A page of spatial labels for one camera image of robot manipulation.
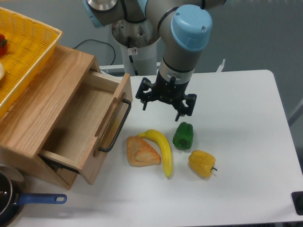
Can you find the white round food item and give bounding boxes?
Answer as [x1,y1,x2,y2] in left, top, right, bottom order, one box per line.
[0,63,5,79]

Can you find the yellow banana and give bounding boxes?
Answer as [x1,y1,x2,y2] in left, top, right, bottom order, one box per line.
[138,129,173,178]

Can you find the triangular pastry bread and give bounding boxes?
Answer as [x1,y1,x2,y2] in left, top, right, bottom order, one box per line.
[126,136,162,167]

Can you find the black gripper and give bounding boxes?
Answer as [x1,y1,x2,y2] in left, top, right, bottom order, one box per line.
[135,72,197,122]

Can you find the black cable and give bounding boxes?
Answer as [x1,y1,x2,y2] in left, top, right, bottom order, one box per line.
[73,39,116,66]

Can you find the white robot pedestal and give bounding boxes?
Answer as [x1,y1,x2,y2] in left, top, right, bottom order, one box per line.
[112,19,160,76]

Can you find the green bell pepper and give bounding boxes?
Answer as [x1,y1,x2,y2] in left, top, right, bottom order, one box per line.
[173,122,194,150]

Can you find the red tomato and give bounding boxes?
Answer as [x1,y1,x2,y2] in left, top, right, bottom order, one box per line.
[0,34,8,55]

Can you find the wooden drawer cabinet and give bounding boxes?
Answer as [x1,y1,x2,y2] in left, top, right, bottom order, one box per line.
[0,45,100,190]

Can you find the blue handled pan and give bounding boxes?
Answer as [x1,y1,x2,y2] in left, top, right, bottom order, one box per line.
[0,171,67,227]

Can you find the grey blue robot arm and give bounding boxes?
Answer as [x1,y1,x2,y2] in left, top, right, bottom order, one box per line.
[83,0,224,117]

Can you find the open wooden drawer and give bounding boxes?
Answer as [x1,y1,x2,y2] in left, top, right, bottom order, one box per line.
[39,71,133,188]

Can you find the yellow plastic basket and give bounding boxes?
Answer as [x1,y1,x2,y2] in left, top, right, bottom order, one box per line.
[0,8,62,116]

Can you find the yellow bell pepper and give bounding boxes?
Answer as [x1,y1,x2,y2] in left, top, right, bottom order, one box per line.
[188,150,216,178]

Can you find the white metal bracket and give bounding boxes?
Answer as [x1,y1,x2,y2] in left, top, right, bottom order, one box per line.
[216,59,226,72]

